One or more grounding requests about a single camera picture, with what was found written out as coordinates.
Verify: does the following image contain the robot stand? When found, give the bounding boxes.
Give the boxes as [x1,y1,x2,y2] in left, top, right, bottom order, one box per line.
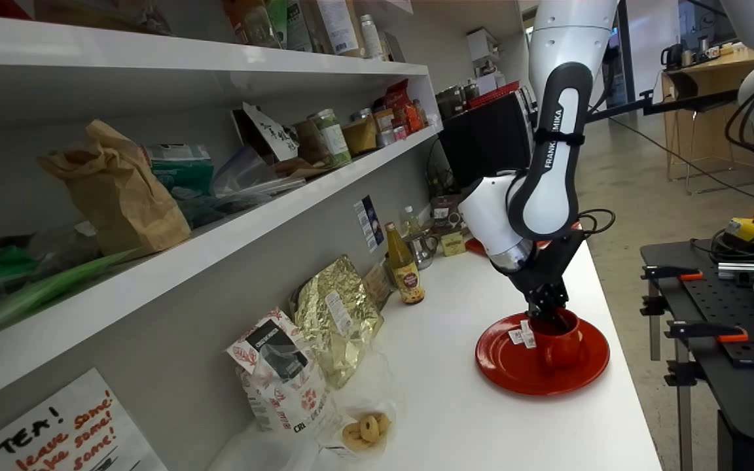
[639,239,754,471]

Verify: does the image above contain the yellow bottle with red label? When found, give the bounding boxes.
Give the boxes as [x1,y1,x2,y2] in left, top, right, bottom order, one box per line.
[384,222,426,305]

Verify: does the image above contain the small green box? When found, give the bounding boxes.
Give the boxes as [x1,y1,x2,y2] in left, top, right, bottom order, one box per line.
[439,229,469,258]

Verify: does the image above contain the printed label on wall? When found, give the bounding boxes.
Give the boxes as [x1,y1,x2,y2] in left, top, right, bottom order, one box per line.
[353,194,386,253]

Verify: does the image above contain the brown paper bag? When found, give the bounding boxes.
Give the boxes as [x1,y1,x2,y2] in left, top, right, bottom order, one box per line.
[37,119,192,257]

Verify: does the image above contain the red packet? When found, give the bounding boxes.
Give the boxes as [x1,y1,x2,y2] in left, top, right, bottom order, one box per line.
[384,79,425,135]

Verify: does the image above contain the heap of green packets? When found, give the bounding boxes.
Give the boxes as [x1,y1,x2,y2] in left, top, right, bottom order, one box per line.
[0,224,143,349]

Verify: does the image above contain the gold foil bag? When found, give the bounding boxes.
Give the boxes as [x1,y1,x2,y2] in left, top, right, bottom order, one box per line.
[291,254,385,391]

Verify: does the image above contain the black and white packet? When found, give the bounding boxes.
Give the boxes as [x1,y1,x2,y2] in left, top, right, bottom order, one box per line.
[231,102,300,164]

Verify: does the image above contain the white wall box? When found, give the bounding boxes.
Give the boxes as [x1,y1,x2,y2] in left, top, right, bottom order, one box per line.
[466,27,501,67]

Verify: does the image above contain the dark jar with label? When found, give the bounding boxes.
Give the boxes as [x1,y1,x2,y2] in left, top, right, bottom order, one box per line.
[430,194,463,230]

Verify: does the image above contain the wooden table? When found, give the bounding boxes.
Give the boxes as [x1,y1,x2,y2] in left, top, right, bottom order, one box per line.
[661,47,754,195]

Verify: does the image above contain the white tea bag tags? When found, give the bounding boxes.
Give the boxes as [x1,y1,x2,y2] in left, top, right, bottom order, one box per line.
[509,320,537,349]

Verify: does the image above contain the row of small jars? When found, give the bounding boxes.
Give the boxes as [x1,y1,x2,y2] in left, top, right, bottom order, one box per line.
[373,108,410,147]

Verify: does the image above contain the black and orange clamp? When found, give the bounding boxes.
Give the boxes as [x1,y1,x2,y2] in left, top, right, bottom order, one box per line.
[639,264,705,319]
[663,321,750,388]

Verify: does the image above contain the red tray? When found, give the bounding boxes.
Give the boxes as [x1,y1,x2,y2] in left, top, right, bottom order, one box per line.
[465,80,522,109]

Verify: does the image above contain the jar with green label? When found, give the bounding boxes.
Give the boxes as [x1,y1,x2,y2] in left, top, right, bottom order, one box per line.
[308,109,353,166]

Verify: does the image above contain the red cup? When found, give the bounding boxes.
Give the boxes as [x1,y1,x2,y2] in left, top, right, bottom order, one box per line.
[526,309,584,371]

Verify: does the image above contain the row of bottles and boxes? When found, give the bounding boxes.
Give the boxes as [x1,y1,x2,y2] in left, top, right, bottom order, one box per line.
[222,0,406,63]

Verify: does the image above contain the black pole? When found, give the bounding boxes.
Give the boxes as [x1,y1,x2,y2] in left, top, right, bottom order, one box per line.
[585,88,740,126]

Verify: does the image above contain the yellow and black device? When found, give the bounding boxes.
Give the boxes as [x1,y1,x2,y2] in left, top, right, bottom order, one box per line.
[724,217,754,245]

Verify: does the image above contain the coil of black cable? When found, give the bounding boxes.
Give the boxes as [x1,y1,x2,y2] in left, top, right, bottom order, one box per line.
[690,228,754,264]

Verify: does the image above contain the white red printed bag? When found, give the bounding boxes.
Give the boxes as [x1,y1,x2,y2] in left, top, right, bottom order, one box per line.
[225,308,340,437]

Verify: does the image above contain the black kettle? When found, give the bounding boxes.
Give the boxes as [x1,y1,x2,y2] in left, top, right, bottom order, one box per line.
[660,43,685,72]

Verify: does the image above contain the handwritten paper sign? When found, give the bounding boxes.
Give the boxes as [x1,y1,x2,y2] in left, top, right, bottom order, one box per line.
[0,367,169,471]

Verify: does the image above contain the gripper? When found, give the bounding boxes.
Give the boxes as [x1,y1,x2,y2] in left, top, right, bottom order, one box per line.
[508,233,587,329]

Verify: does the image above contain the clear bag of cookies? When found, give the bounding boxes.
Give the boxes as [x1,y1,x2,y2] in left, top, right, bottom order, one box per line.
[317,352,399,462]

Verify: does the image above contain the small beige packet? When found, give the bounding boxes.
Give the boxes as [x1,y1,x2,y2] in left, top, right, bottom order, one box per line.
[363,261,393,309]

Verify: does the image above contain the clear bottle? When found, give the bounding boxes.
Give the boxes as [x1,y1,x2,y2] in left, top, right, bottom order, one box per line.
[401,205,424,240]

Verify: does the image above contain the red plate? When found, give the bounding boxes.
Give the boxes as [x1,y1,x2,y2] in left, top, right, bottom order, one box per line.
[475,313,611,397]

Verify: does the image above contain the metal pitcher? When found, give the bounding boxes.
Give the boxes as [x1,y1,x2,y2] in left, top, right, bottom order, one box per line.
[408,230,440,271]

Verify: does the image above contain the white wall shelf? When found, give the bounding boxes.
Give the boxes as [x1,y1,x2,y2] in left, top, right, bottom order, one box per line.
[0,12,444,419]

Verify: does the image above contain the heap of clear plastic bags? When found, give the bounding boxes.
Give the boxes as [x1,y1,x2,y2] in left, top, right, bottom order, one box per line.
[174,144,307,228]

